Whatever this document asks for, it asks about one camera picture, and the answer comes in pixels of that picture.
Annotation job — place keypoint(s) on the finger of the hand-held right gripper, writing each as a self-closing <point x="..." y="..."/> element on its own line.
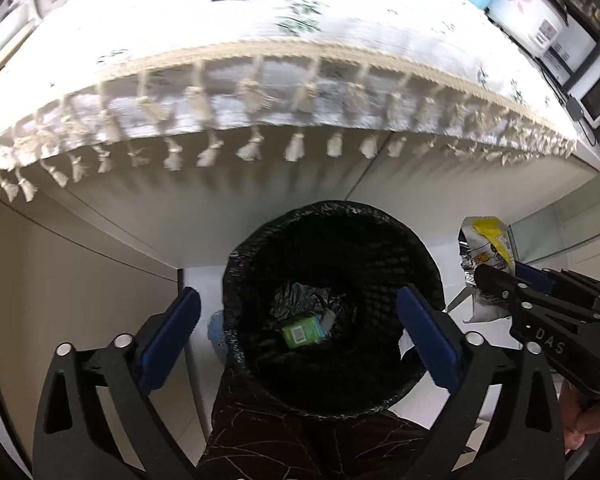
<point x="500" y="285"/>
<point x="532" y="276"/>

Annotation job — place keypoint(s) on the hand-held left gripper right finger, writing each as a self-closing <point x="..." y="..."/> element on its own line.
<point x="427" y="335"/>

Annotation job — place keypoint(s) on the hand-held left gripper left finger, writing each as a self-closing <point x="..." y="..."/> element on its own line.
<point x="172" y="335"/>

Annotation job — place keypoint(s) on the yellow silver snack wrapper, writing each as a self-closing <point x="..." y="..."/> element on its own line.
<point x="490" y="240"/>

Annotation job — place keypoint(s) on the black mesh trash bin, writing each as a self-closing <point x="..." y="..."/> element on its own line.
<point x="410" y="260"/>

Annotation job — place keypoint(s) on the black trash bag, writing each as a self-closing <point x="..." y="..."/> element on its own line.
<point x="300" y="295"/>

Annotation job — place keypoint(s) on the person's right hand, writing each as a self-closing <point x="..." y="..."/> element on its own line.
<point x="595" y="415"/>

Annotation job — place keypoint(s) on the small blue thing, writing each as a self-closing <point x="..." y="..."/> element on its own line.
<point x="216" y="332"/>

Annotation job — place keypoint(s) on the small white wrapper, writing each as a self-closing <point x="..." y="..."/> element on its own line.
<point x="328" y="321"/>

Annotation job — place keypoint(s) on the white table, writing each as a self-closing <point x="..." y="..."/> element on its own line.
<point x="130" y="230"/>

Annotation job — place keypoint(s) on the green small box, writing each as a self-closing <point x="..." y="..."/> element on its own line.
<point x="302" y="332"/>

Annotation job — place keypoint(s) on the person's dark patterned trousers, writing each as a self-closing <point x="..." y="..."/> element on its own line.
<point x="300" y="440"/>

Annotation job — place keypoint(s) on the white toaster oven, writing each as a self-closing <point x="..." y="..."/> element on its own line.
<point x="597" y="92"/>

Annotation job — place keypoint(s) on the white printed box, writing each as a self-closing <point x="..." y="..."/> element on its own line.
<point x="567" y="45"/>

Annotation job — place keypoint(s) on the white flowered rice cooker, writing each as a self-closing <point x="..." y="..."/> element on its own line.
<point x="525" y="5"/>

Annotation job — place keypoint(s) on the white floral tasselled tablecloth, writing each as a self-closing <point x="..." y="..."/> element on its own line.
<point x="330" y="35"/>

